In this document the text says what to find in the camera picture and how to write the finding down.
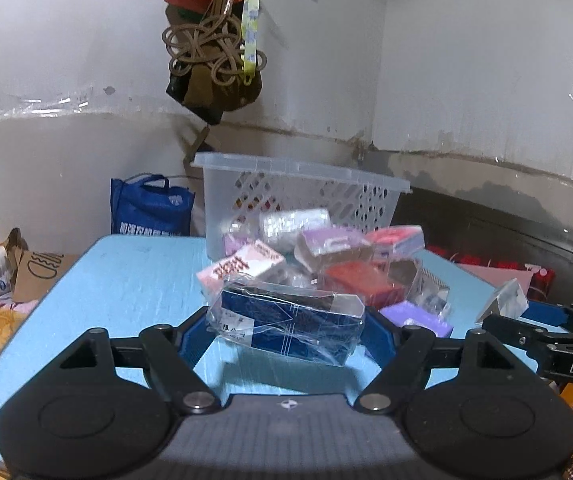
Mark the blue shopping bag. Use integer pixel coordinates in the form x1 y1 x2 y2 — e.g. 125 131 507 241
110 174 196 237

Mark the clear plastic box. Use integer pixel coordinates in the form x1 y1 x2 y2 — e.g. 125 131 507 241
409 259 452 317

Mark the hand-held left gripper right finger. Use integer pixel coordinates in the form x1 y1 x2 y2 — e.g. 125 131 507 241
353 306 513 416

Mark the dark red box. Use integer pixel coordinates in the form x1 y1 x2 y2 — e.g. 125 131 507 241
320 259 413 312

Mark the blue box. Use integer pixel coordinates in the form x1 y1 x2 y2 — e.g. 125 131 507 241
205 274 367 368

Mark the dark wooden headboard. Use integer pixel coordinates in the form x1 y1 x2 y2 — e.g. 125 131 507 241
393 186 573 308

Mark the silver white box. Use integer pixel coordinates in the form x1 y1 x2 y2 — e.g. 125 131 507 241
259 207 333 262

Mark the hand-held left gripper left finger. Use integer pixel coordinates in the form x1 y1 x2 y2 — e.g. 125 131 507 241
59 306 222 416

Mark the lavender box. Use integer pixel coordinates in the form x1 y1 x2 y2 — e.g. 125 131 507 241
379 300 454 339

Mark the white perforated plastic basket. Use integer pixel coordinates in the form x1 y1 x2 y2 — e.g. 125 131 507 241
190 152 412 261

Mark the red and pink box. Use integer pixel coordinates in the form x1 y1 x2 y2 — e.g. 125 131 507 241
365 225 426 262

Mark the clear plastic packet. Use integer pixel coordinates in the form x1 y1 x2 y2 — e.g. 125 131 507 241
475 279 530 324

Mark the purple box with clear window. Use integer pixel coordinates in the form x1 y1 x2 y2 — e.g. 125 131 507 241
293 226 373 272

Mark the brown hanging bag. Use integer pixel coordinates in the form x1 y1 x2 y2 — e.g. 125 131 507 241
165 5 263 126

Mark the pink and white box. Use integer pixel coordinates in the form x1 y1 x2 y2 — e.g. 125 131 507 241
196 239 287 307

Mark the pink pillow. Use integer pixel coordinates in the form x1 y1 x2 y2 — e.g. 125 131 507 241
453 262 557 301

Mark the small purple box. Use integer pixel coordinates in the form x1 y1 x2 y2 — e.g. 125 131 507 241
223 232 260 261

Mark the red printed cloth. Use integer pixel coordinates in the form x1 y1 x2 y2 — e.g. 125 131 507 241
425 245 557 303

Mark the yellow-green strap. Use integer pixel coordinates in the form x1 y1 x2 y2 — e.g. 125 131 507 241
240 0 265 85

